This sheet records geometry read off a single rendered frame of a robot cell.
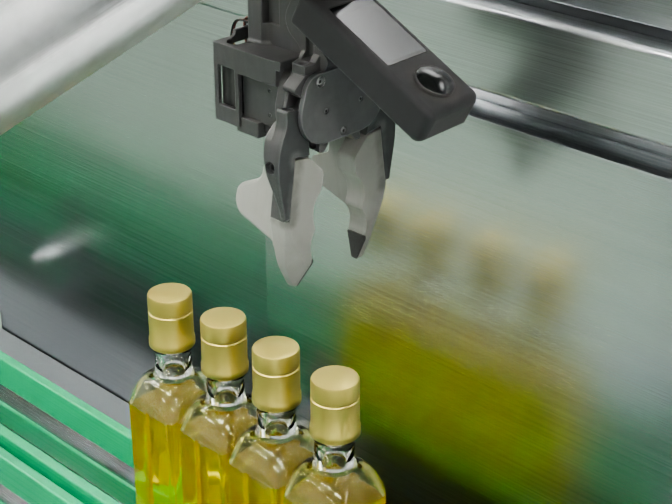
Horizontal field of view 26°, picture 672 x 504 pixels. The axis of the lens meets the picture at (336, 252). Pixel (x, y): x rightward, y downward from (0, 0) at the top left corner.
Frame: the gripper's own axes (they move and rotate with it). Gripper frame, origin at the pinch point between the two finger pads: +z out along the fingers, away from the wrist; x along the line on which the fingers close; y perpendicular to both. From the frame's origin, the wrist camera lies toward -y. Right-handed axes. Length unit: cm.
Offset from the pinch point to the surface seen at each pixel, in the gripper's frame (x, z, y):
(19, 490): 6.3, 31.0, 31.5
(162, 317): 1.4, 10.3, 16.6
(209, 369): 1.4, 12.7, 11.4
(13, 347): -13, 37, 62
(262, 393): 1.6, 12.0, 5.4
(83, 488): 4.1, 28.8, 25.2
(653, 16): -15.3, -15.5, -12.6
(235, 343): 0.0, 10.5, 10.0
